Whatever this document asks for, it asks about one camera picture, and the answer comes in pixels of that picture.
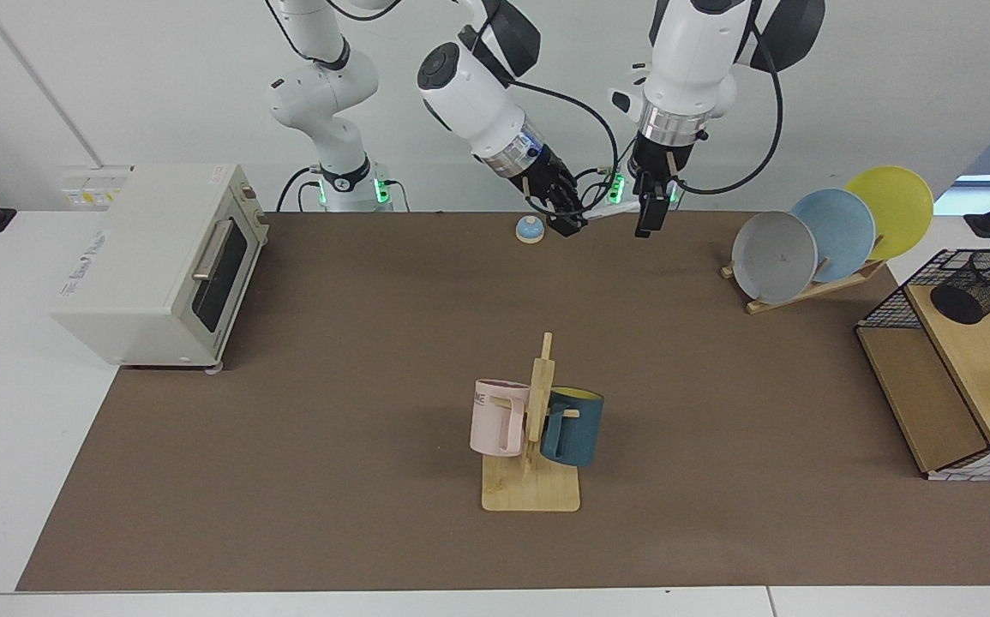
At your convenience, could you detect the black mesh pen holder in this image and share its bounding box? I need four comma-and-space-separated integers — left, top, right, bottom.
930, 250, 990, 326

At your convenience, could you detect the grey plate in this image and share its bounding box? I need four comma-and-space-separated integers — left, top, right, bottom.
731, 211, 819, 305

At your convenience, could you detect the wooden plate rack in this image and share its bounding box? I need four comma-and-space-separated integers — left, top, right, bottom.
720, 236, 888, 315

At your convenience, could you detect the light blue plate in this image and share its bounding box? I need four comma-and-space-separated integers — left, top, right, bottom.
790, 188, 877, 284

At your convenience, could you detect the dark teal mug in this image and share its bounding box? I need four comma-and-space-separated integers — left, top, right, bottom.
539, 387, 605, 468

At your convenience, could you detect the pink mug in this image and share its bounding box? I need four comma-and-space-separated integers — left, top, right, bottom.
470, 379, 531, 458

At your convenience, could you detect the yellow plate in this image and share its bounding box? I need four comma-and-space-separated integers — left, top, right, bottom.
844, 165, 934, 261

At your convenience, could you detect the wooden cup stand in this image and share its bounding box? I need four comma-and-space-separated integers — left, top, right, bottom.
482, 332, 581, 513

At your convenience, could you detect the brown table cloth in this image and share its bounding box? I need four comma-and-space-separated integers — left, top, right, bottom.
16, 212, 990, 592

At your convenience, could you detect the pale toaster oven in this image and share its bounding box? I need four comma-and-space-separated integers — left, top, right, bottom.
51, 163, 270, 371

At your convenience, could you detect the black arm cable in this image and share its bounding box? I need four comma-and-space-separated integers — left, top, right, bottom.
459, 24, 621, 217
673, 26, 785, 198

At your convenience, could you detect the black base cable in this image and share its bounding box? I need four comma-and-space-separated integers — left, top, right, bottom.
276, 165, 324, 213

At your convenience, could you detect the wire basket with wooden floor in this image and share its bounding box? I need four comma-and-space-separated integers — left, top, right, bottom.
855, 249, 990, 482

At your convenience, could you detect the white wall socket box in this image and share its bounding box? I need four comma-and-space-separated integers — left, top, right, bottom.
60, 165, 134, 209

